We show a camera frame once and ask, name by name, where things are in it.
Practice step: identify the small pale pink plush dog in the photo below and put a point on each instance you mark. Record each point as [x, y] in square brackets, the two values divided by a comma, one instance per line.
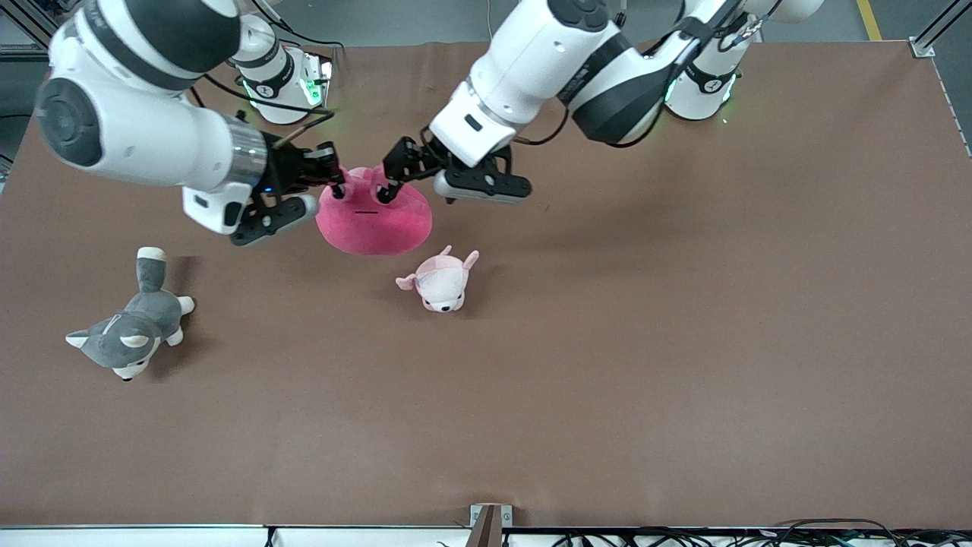
[442, 285]

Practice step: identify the grey husky plush toy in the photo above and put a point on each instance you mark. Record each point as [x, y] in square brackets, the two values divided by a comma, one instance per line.
[133, 327]

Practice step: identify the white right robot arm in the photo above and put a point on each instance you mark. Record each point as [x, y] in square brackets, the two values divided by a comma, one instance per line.
[144, 129]

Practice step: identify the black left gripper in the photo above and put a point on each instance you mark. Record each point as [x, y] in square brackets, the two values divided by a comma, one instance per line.
[420, 158]

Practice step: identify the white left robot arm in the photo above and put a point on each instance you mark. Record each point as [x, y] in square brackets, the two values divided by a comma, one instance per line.
[547, 68]

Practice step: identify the aluminium frame post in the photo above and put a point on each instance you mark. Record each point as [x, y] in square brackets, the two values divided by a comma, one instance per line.
[23, 34]

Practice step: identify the silver metal edge bracket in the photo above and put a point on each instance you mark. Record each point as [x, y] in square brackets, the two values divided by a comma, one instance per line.
[490, 520]

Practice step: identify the big pink round plush toy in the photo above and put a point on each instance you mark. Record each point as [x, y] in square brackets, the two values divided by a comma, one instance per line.
[376, 224]

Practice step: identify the aluminium corner profile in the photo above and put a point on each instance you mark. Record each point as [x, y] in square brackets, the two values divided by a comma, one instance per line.
[938, 30]

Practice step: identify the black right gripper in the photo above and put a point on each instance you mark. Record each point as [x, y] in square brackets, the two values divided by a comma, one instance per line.
[289, 169]

